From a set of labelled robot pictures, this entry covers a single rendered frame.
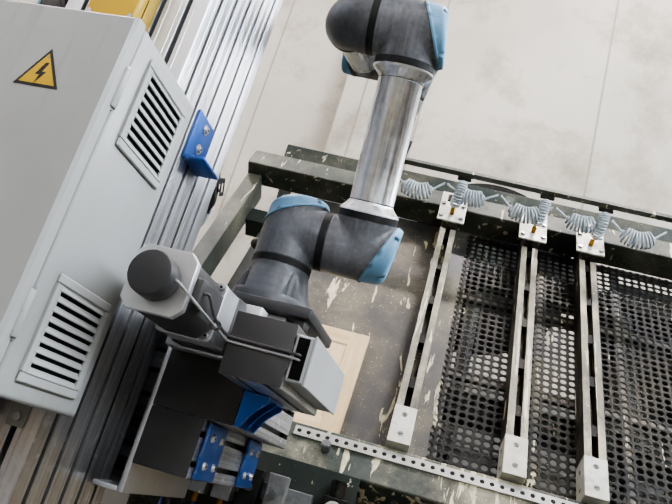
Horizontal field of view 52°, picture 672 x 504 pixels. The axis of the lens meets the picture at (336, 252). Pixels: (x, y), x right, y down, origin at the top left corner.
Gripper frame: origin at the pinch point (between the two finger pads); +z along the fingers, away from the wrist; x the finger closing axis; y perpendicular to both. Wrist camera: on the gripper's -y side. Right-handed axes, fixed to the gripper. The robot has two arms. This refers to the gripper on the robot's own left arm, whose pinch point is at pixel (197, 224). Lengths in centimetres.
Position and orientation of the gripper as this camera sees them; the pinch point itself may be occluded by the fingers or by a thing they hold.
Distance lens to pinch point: 203.3
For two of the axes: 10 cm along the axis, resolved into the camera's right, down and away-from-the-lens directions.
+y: 2.8, -1.1, 9.6
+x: -9.5, -2.0, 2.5
